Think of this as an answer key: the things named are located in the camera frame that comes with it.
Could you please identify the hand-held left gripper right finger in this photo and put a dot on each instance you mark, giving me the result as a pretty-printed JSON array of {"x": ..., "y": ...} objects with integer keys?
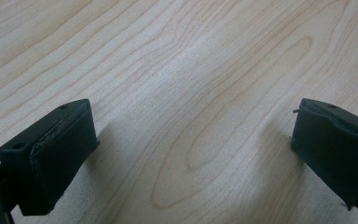
[{"x": 335, "y": 149}]

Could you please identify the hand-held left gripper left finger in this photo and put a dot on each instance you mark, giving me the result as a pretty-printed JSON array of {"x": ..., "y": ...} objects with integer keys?
[{"x": 48, "y": 155}]

